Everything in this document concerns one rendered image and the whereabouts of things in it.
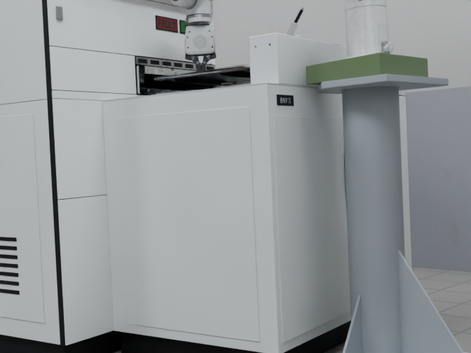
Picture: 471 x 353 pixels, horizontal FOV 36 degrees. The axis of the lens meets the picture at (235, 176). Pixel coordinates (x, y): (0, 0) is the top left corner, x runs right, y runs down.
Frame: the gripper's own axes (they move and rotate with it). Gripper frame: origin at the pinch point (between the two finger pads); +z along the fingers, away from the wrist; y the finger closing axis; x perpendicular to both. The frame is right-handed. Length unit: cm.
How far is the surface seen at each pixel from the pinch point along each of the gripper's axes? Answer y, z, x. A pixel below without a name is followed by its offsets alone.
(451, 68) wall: 122, -8, 103
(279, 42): 22, -1, -49
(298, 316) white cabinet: 24, 76, -46
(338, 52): 43.3, -1.3, -21.3
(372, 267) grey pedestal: 45, 62, -51
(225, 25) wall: 17, -52, 215
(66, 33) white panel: -40.0, -9.8, -26.9
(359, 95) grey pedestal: 43, 14, -50
